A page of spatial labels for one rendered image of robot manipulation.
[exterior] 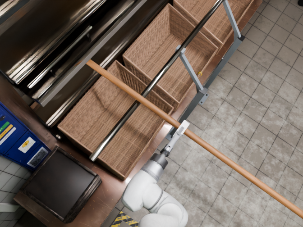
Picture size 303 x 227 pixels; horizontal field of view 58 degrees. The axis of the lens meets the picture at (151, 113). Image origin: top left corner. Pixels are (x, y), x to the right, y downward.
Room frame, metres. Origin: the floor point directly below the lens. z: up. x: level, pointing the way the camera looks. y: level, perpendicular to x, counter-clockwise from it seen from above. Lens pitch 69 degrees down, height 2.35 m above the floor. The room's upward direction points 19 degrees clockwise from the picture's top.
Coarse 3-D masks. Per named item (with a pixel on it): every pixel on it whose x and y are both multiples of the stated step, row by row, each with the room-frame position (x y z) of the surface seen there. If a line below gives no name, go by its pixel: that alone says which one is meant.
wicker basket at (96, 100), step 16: (112, 64) 0.80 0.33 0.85; (128, 80) 0.81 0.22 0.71; (96, 96) 0.61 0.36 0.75; (112, 96) 0.70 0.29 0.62; (128, 96) 0.75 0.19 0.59; (160, 96) 0.75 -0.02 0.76; (80, 112) 0.46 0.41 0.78; (96, 112) 0.54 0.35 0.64; (112, 112) 0.60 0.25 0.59; (144, 112) 0.67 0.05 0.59; (64, 128) 0.34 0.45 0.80; (80, 128) 0.40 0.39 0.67; (96, 128) 0.45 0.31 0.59; (128, 128) 0.52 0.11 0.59; (144, 128) 0.56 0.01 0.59; (160, 128) 0.60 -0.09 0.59; (80, 144) 0.28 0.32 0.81; (96, 144) 0.35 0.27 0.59; (112, 144) 0.39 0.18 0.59; (144, 144) 0.46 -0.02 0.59; (96, 160) 0.25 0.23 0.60; (112, 160) 0.29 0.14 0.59; (128, 160) 0.32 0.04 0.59
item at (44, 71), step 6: (84, 30) 0.57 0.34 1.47; (90, 30) 0.58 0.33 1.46; (78, 36) 0.54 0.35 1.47; (72, 42) 0.50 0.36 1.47; (66, 48) 0.47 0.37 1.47; (72, 48) 0.49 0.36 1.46; (60, 54) 0.44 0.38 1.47; (54, 60) 0.41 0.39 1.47; (48, 66) 0.38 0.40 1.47; (42, 72) 0.35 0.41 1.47; (54, 72) 0.38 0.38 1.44; (36, 78) 0.32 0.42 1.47; (30, 84) 0.30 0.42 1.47
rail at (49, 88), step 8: (136, 0) 0.81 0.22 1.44; (128, 8) 0.76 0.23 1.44; (120, 16) 0.71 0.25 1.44; (112, 24) 0.66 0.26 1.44; (104, 32) 0.61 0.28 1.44; (96, 40) 0.57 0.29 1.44; (88, 48) 0.52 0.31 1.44; (80, 56) 0.48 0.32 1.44; (72, 64) 0.43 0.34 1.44; (64, 72) 0.39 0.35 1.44; (56, 80) 0.35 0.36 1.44; (48, 88) 0.31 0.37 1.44; (40, 96) 0.28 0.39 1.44
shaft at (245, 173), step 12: (108, 72) 0.57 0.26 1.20; (120, 84) 0.53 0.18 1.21; (132, 96) 0.50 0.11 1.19; (156, 108) 0.48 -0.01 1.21; (168, 120) 0.44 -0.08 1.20; (192, 132) 0.42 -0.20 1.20; (204, 144) 0.39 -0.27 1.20; (216, 156) 0.36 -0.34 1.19; (240, 168) 0.34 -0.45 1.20; (252, 180) 0.31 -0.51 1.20; (276, 192) 0.29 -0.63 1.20; (288, 204) 0.26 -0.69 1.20; (300, 216) 0.23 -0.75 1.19
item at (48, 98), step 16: (112, 0) 0.81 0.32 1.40; (128, 0) 0.82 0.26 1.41; (144, 0) 0.85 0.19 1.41; (96, 16) 0.70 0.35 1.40; (112, 16) 0.72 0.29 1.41; (128, 16) 0.74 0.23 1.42; (80, 32) 0.60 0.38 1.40; (96, 32) 0.62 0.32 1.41; (112, 32) 0.64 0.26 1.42; (64, 48) 0.51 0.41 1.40; (80, 48) 0.52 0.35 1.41; (96, 48) 0.55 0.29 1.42; (48, 64) 0.42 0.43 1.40; (64, 64) 0.44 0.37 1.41; (80, 64) 0.45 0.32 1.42; (32, 80) 0.34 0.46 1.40; (48, 80) 0.35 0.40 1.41; (64, 80) 0.37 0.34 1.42; (32, 96) 0.27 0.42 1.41; (48, 96) 0.29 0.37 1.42
